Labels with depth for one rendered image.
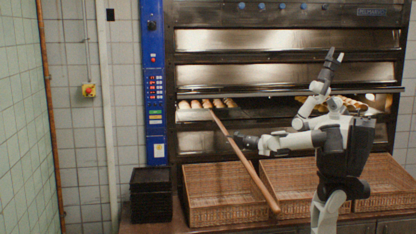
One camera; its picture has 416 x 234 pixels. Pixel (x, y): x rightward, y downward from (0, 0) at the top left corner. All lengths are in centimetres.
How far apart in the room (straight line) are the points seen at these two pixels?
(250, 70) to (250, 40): 23
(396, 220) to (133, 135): 203
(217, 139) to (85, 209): 116
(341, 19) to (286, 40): 47
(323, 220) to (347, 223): 65
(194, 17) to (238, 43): 37
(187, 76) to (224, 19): 50
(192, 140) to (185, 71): 54
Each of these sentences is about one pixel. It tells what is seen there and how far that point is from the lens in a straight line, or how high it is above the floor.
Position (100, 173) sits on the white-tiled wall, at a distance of 287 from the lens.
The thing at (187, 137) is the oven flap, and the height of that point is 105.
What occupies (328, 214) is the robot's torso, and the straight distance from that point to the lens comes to 216.
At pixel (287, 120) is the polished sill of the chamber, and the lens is 292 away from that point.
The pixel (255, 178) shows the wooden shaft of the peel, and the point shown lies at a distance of 170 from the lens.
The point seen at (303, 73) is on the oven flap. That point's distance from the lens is 290.
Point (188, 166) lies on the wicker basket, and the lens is 279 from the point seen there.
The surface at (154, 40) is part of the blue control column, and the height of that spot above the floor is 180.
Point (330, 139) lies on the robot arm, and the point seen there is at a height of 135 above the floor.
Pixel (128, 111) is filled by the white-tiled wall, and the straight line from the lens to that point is 270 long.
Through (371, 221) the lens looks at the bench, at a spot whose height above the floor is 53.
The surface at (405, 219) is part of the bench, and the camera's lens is 306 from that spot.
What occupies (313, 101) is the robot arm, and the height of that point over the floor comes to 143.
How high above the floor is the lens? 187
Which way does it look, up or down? 14 degrees down
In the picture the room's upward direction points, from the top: straight up
